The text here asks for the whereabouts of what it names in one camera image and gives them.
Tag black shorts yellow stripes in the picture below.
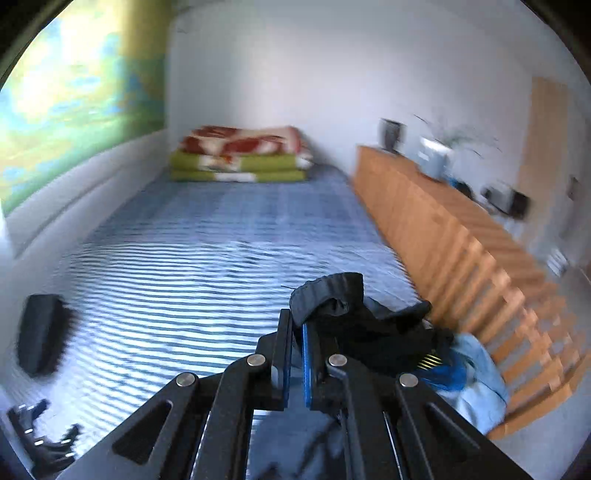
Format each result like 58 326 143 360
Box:
290 272 454 376

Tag light blue garment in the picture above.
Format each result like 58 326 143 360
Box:
415 333 510 434

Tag dark blue grey garment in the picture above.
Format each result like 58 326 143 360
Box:
247 410 346 479

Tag folded black jacket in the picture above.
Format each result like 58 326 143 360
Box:
16 294 72 378

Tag striped blue white quilt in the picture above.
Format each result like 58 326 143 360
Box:
1 167 419 458

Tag green folded blanket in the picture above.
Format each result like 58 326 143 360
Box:
169 151 314 183

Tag potted spider plant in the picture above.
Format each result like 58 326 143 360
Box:
414 114 500 182

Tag red cream folded blanket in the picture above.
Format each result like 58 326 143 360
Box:
178 125 312 160

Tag dark ceramic vase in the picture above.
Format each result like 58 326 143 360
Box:
380 118 406 153

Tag wooden door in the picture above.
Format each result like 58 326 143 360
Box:
517 77 569 260

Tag wooden slatted bed rail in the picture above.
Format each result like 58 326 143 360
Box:
353 146 590 440

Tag landscape wall tapestry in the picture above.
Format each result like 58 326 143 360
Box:
1 1 172 214

